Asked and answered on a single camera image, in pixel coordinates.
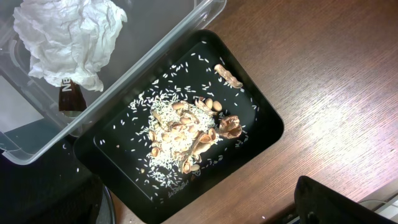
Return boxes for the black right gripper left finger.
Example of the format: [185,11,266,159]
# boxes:
[1,140,103,223]

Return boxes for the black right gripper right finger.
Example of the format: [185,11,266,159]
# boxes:
[294,175,394,224]

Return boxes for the white napkin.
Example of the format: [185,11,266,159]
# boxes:
[13,0,127,91]

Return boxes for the food scraps and rice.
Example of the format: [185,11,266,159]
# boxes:
[94,40,261,201]

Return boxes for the black round tray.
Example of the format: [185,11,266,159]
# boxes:
[96,186,116,224]

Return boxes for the clear plastic bin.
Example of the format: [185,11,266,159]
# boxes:
[1,0,226,165]

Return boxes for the brown wrapper in bin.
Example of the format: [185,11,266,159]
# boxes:
[58,78,87,117]

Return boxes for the black rectangular tray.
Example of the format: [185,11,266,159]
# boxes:
[73,30,284,223]

